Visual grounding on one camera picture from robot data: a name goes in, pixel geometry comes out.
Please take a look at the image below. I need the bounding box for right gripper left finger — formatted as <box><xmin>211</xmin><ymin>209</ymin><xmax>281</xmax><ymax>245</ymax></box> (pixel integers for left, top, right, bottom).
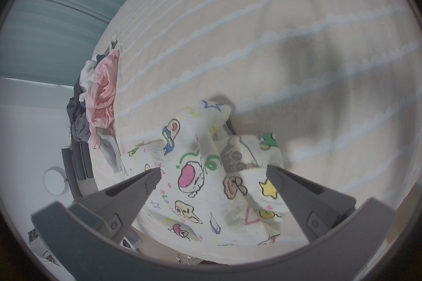
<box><xmin>68</xmin><ymin>168</ymin><xmax>163</xmax><ymax>243</ymax></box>

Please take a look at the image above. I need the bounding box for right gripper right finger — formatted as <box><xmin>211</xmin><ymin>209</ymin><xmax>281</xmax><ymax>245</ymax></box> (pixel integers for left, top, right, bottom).
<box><xmin>266</xmin><ymin>164</ymin><xmax>357</xmax><ymax>245</ymax></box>

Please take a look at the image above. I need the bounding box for white printed pyjama top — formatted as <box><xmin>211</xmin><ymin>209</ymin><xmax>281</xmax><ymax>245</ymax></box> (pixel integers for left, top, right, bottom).
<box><xmin>127</xmin><ymin>100</ymin><xmax>291</xmax><ymax>247</ymax></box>

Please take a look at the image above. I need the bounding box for grey knitted sweater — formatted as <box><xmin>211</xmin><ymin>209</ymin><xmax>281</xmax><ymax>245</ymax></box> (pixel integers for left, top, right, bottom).
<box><xmin>98</xmin><ymin>134</ymin><xmax>123</xmax><ymax>175</ymax></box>

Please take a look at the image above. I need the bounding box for round white ceiling lamp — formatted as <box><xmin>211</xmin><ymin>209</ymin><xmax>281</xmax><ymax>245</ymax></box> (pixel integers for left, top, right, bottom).
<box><xmin>43</xmin><ymin>167</ymin><xmax>67</xmax><ymax>196</ymax></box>

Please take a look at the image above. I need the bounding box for black garment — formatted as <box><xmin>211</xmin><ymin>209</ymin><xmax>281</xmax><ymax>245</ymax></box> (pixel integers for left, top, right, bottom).
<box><xmin>66</xmin><ymin>76</ymin><xmax>87</xmax><ymax>124</ymax></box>

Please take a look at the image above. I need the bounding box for pink garment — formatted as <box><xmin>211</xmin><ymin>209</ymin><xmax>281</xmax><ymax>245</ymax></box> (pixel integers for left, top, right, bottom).
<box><xmin>85</xmin><ymin>49</ymin><xmax>121</xmax><ymax>150</ymax></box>

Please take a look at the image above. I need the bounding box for white garment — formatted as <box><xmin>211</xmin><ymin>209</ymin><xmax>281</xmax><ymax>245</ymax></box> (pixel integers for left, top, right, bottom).
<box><xmin>78</xmin><ymin>37</ymin><xmax>120</xmax><ymax>94</ymax></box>

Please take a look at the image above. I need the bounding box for bed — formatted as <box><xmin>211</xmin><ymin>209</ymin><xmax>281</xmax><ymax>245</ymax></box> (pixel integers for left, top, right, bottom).
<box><xmin>71</xmin><ymin>0</ymin><xmax>422</xmax><ymax>265</ymax></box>

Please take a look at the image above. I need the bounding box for blue-green curtain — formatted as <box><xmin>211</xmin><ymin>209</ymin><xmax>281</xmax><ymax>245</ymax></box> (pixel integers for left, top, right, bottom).
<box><xmin>10</xmin><ymin>0</ymin><xmax>180</xmax><ymax>86</ymax></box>

